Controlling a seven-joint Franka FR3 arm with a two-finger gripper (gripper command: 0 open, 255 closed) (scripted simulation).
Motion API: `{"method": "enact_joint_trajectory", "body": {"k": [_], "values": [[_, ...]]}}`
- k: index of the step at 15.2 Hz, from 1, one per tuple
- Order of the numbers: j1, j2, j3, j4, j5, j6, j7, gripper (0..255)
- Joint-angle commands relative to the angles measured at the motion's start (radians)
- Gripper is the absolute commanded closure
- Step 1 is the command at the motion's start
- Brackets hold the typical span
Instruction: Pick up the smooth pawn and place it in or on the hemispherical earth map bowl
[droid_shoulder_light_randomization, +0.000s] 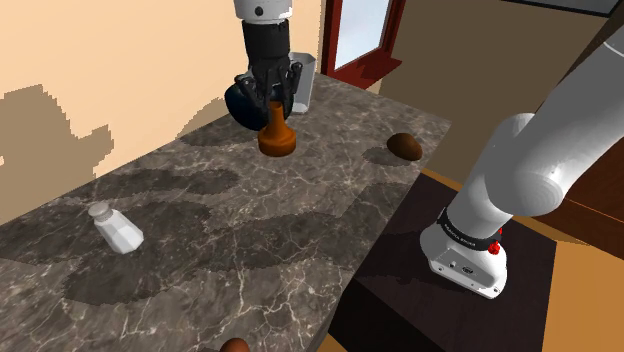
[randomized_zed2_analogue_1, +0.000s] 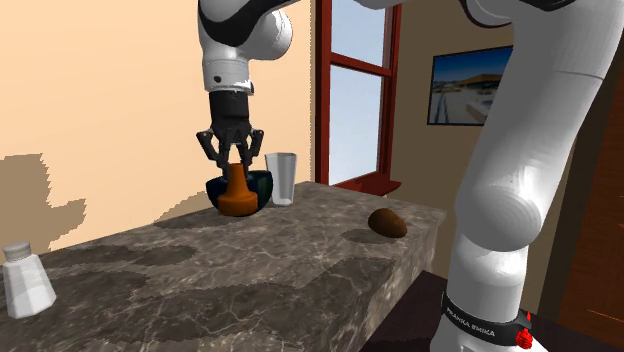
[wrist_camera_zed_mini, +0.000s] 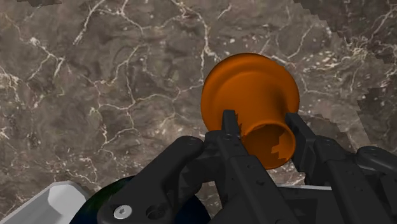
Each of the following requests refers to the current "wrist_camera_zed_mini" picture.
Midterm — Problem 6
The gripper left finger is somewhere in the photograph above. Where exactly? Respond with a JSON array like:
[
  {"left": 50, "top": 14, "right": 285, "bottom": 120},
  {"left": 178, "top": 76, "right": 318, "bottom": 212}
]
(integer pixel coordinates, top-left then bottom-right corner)
[{"left": 96, "top": 109, "right": 299, "bottom": 224}]

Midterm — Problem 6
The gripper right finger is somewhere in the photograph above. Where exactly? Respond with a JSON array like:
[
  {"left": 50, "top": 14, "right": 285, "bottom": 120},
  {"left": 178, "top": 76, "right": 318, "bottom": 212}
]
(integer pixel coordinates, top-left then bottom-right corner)
[{"left": 284, "top": 112, "right": 397, "bottom": 224}]

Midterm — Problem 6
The orange vase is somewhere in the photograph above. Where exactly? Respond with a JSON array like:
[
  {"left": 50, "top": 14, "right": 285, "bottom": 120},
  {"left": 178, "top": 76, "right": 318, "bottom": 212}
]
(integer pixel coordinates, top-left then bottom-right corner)
[{"left": 200, "top": 52, "right": 301, "bottom": 171}]

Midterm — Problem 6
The dark blue round dish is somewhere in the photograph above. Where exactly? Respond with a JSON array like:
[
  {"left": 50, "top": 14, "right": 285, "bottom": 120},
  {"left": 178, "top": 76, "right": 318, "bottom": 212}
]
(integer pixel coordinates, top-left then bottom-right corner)
[{"left": 69, "top": 175, "right": 212, "bottom": 224}]

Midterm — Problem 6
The white angular tray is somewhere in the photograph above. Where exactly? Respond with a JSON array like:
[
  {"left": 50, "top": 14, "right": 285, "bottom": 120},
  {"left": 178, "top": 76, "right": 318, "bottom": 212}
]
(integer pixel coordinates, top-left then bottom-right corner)
[{"left": 0, "top": 181, "right": 92, "bottom": 224}]

